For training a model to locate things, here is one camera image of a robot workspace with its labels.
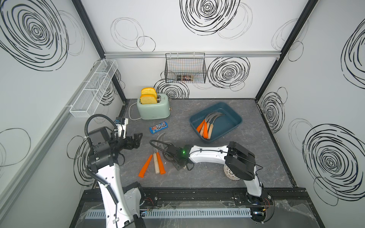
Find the front toast slice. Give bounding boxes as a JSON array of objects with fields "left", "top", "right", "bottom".
[{"left": 140, "top": 94, "right": 157, "bottom": 105}]

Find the white toaster cord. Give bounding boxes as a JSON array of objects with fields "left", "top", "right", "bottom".
[{"left": 128, "top": 102, "right": 142, "bottom": 121}]

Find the rear toast slice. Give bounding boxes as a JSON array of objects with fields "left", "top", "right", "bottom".
[{"left": 141, "top": 87, "right": 157, "bottom": 98}]

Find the black wire wall basket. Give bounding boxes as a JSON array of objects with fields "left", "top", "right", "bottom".
[{"left": 164, "top": 52, "right": 207, "bottom": 84}]

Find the mint green toaster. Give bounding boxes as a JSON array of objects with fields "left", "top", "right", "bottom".
[{"left": 137, "top": 94, "right": 171, "bottom": 120}]

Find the orange handled sickle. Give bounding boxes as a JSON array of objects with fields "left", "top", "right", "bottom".
[{"left": 196, "top": 112, "right": 217, "bottom": 135}]

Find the grey slotted cable duct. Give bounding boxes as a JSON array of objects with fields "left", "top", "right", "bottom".
[{"left": 85, "top": 207, "right": 253, "bottom": 220}]

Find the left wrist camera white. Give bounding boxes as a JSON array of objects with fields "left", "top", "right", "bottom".
[{"left": 115, "top": 117, "right": 129, "bottom": 139}]

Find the jar in wire basket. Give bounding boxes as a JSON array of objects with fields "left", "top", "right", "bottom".
[{"left": 176, "top": 75, "right": 194, "bottom": 82}]

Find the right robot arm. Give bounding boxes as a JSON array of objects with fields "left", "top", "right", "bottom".
[{"left": 163, "top": 142, "right": 263, "bottom": 198}]

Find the white round strainer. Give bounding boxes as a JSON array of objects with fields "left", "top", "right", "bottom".
[{"left": 223, "top": 165, "right": 240, "bottom": 181}]

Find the toast slice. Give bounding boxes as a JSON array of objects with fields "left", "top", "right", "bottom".
[
  {"left": 141, "top": 87, "right": 157, "bottom": 98},
  {"left": 140, "top": 94, "right": 157, "bottom": 105}
]

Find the teal plastic storage box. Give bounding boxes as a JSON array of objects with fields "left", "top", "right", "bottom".
[{"left": 189, "top": 102, "right": 242, "bottom": 143}]

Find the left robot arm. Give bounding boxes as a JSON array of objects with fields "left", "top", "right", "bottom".
[{"left": 84, "top": 114, "right": 146, "bottom": 228}]

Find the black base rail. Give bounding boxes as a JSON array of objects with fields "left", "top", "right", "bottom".
[{"left": 82, "top": 186, "right": 310, "bottom": 206}]

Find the blue candy packet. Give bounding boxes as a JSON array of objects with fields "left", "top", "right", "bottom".
[{"left": 149, "top": 122, "right": 168, "bottom": 134}]

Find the white wire wall shelf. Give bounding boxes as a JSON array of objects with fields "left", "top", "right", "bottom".
[{"left": 69, "top": 59, "right": 117, "bottom": 118}]

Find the wooden handled sickle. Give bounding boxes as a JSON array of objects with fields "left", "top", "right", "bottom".
[{"left": 197, "top": 112, "right": 219, "bottom": 139}]

